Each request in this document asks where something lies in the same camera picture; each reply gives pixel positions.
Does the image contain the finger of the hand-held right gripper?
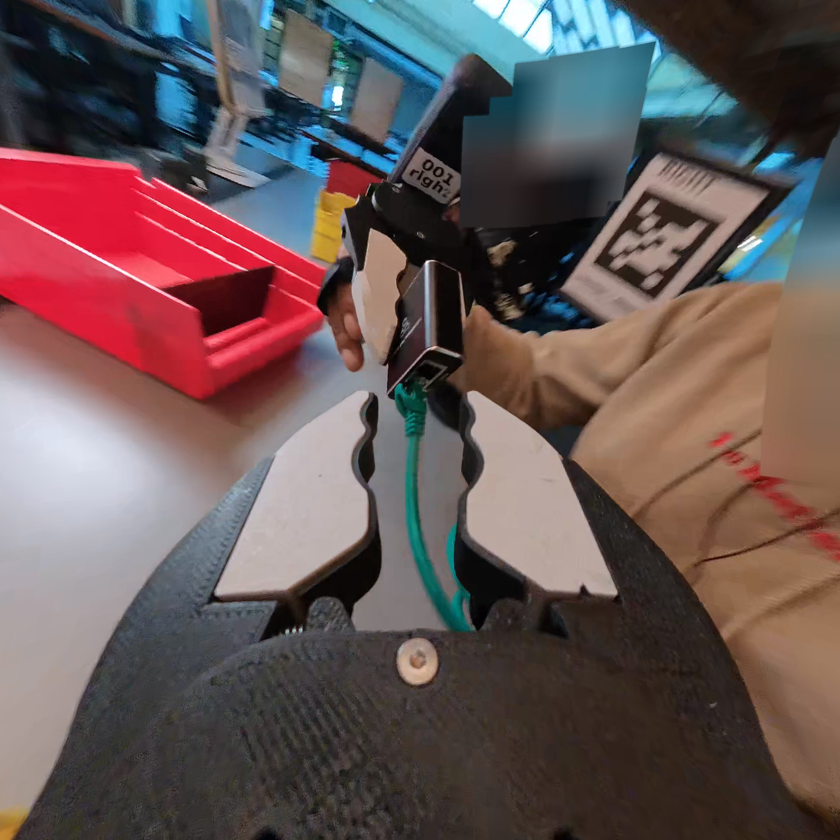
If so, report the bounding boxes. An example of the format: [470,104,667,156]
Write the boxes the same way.
[352,227,409,366]

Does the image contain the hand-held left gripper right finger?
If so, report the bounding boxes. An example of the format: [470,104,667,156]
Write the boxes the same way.
[455,390,619,634]

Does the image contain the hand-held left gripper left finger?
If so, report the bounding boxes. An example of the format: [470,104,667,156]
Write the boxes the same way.
[214,390,383,634]

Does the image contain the black ethernet port adapter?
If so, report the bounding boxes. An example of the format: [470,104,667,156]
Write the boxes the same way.
[386,259,468,399]

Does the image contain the green ethernet cable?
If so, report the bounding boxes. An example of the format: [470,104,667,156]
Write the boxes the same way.
[392,379,475,633]

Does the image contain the person's right hand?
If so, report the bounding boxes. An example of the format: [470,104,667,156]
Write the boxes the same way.
[327,282,366,374]

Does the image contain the red box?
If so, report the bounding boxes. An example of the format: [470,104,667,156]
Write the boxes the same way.
[326,159,389,199]

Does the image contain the yellow plastic object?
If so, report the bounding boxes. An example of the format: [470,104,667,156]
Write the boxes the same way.
[310,190,360,265]

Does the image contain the brown cardboard panel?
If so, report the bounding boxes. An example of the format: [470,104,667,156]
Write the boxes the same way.
[277,8,337,107]
[350,58,406,143]

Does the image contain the person's beige hoodie torso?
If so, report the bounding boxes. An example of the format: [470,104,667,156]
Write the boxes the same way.
[570,282,840,824]

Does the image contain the black-and-white marker sign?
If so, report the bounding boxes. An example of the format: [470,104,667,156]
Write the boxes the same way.
[560,150,791,324]

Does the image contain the red plastic bin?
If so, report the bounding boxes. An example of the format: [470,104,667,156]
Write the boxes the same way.
[0,147,328,401]

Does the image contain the dark shelving rack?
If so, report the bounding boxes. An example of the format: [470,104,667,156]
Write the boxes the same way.
[0,0,204,165]

